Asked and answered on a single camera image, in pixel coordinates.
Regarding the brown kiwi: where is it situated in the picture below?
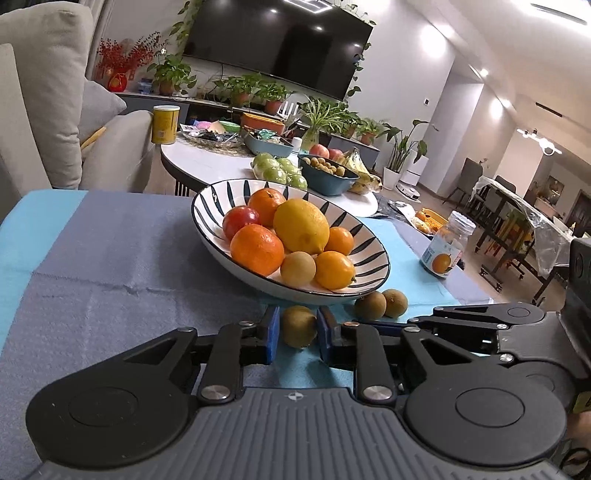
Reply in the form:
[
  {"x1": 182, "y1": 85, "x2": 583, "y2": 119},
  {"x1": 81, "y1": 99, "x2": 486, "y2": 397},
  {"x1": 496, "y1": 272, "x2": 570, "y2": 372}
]
[
  {"x1": 383, "y1": 289, "x2": 409, "y2": 319},
  {"x1": 355, "y1": 291, "x2": 388, "y2": 321},
  {"x1": 280, "y1": 306, "x2": 317, "y2": 349}
]

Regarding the grey blue table cloth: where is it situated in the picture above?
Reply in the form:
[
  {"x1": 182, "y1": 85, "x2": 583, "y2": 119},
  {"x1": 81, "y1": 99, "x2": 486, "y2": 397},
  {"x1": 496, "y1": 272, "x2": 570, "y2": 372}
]
[{"x1": 0, "y1": 188, "x2": 491, "y2": 480}]

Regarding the glass jar orange label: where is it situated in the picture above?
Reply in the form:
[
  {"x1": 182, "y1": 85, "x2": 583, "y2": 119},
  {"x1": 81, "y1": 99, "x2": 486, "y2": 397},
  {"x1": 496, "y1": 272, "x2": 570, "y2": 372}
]
[{"x1": 420, "y1": 211, "x2": 476, "y2": 278}]

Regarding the striped ceramic fruit bowl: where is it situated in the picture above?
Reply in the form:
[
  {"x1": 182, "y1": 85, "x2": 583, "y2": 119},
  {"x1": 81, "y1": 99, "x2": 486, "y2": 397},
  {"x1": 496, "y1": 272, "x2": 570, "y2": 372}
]
[{"x1": 191, "y1": 179, "x2": 391, "y2": 305}]

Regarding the dining table plastic cover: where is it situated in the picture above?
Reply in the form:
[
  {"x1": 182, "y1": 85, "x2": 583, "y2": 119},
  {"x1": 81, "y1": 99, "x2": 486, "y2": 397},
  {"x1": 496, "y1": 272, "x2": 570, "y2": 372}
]
[{"x1": 471, "y1": 176, "x2": 574, "y2": 306}]

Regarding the small front yellow-orange citrus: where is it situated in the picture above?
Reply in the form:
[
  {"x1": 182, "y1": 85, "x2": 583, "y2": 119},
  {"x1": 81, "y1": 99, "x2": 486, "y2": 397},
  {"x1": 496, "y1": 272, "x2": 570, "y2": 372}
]
[{"x1": 315, "y1": 251, "x2": 356, "y2": 291}]

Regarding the small right orange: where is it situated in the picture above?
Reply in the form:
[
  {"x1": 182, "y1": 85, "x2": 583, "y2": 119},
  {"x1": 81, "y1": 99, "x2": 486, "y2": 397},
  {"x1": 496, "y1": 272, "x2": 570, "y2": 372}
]
[{"x1": 325, "y1": 227, "x2": 355, "y2": 256}]

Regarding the large front orange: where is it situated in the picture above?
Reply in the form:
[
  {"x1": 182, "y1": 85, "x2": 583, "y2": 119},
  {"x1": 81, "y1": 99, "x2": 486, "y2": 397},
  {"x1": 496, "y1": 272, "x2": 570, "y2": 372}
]
[{"x1": 230, "y1": 224, "x2": 284, "y2": 277}]

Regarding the tan round fruit in bowl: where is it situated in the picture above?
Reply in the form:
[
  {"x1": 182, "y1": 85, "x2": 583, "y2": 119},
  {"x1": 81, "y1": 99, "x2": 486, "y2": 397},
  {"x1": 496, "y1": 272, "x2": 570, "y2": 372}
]
[{"x1": 280, "y1": 251, "x2": 317, "y2": 288}]

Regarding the red tomato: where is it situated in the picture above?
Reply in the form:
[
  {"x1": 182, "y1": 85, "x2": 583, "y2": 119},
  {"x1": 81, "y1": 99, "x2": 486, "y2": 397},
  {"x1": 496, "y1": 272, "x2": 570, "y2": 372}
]
[{"x1": 222, "y1": 206, "x2": 260, "y2": 241}]

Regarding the yellow lemon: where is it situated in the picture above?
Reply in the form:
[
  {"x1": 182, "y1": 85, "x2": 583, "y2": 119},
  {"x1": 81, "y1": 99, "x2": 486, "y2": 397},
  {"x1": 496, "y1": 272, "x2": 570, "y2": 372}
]
[{"x1": 273, "y1": 198, "x2": 329, "y2": 255}]

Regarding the white pot floor plant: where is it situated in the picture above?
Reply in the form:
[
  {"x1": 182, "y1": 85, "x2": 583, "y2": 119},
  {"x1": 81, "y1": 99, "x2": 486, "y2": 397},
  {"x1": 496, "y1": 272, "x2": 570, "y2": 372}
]
[{"x1": 378, "y1": 119, "x2": 430, "y2": 191}]

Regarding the banana bunch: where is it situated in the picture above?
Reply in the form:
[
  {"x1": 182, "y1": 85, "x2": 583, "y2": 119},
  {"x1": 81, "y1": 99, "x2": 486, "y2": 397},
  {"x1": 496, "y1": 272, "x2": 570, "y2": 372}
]
[{"x1": 341, "y1": 147, "x2": 383, "y2": 195}]

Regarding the back orange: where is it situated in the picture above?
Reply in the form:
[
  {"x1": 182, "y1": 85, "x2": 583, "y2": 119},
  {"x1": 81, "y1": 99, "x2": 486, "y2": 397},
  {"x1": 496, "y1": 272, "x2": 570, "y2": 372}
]
[{"x1": 247, "y1": 188, "x2": 287, "y2": 228}]

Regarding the white oval coffee table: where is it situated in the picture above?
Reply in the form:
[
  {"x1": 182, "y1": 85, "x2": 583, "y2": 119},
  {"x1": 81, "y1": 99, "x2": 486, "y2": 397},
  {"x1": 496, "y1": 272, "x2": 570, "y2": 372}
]
[{"x1": 160, "y1": 139, "x2": 379, "y2": 217}]

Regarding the dark blue bowl of nuts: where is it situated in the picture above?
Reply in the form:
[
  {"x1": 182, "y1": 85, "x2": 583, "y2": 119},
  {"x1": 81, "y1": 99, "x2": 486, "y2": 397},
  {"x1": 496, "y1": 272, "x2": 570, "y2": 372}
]
[{"x1": 298, "y1": 154, "x2": 359, "y2": 196}]

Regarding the green apples cluster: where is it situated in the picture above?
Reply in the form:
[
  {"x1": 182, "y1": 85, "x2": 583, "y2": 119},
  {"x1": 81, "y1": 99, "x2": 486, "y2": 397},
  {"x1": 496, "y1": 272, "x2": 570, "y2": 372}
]
[{"x1": 250, "y1": 153, "x2": 308, "y2": 190}]

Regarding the beige sofa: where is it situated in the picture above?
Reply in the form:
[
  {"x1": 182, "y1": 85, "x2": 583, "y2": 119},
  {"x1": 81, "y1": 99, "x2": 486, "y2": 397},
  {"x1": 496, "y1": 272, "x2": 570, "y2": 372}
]
[{"x1": 1, "y1": 1, "x2": 153, "y2": 216}]

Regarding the yellow can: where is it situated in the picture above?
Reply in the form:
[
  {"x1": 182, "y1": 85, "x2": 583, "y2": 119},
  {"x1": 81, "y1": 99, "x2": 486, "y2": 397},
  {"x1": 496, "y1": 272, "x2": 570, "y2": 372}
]
[{"x1": 151, "y1": 105, "x2": 180, "y2": 145}]

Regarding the red apple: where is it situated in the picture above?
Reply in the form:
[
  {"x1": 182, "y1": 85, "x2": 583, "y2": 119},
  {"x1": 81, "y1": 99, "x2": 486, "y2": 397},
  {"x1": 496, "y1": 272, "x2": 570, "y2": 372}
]
[{"x1": 310, "y1": 143, "x2": 331, "y2": 159}]

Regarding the blue bowl with snacks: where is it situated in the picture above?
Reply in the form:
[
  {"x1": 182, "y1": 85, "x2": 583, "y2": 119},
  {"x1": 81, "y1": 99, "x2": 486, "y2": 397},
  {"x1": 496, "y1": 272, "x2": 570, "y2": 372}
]
[{"x1": 242, "y1": 130, "x2": 293, "y2": 157}]

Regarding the potted green plant left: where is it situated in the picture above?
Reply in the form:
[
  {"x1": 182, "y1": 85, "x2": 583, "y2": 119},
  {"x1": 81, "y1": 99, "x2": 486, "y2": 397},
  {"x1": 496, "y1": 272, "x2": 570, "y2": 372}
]
[{"x1": 147, "y1": 55, "x2": 197, "y2": 96}]

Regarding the red flower vase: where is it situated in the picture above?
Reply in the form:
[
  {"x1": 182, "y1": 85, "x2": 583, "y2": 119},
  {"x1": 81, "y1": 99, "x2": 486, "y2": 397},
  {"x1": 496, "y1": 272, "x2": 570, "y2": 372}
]
[{"x1": 96, "y1": 32, "x2": 161, "y2": 93}]

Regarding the black wall television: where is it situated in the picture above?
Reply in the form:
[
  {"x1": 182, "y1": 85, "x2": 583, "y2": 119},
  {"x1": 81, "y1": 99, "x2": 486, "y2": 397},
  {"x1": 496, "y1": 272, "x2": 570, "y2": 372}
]
[{"x1": 184, "y1": 0, "x2": 373, "y2": 99}]

